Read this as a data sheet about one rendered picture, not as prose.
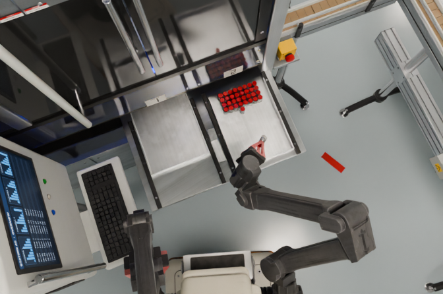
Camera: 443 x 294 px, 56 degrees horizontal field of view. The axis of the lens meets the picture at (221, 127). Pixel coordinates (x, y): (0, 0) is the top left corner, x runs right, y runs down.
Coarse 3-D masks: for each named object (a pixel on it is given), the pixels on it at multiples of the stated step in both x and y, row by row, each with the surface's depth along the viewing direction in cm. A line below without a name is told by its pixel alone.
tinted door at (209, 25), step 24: (144, 0) 107; (168, 0) 111; (192, 0) 115; (216, 0) 120; (240, 0) 125; (168, 24) 122; (192, 24) 127; (216, 24) 133; (240, 24) 139; (168, 48) 136; (192, 48) 142; (216, 48) 149; (168, 72) 152
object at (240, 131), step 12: (264, 84) 185; (264, 96) 185; (216, 108) 184; (252, 108) 184; (264, 108) 184; (276, 108) 180; (216, 120) 183; (228, 120) 182; (240, 120) 182; (252, 120) 182; (264, 120) 182; (276, 120) 182; (228, 132) 181; (240, 132) 181; (252, 132) 181; (264, 132) 181; (276, 132) 181; (228, 144) 180; (240, 144) 180; (264, 144) 179; (276, 144) 179; (288, 144) 179
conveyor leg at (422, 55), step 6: (420, 54) 205; (426, 54) 201; (414, 60) 211; (420, 60) 207; (408, 66) 218; (414, 66) 214; (408, 72) 222; (390, 84) 243; (396, 84) 239; (384, 90) 252; (390, 90) 249; (378, 96) 262; (384, 96) 259
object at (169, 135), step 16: (176, 96) 186; (144, 112) 184; (160, 112) 184; (176, 112) 184; (192, 112) 180; (144, 128) 182; (160, 128) 182; (176, 128) 182; (192, 128) 182; (144, 144) 180; (160, 144) 180; (176, 144) 180; (192, 144) 180; (160, 160) 178; (176, 160) 178; (192, 160) 178
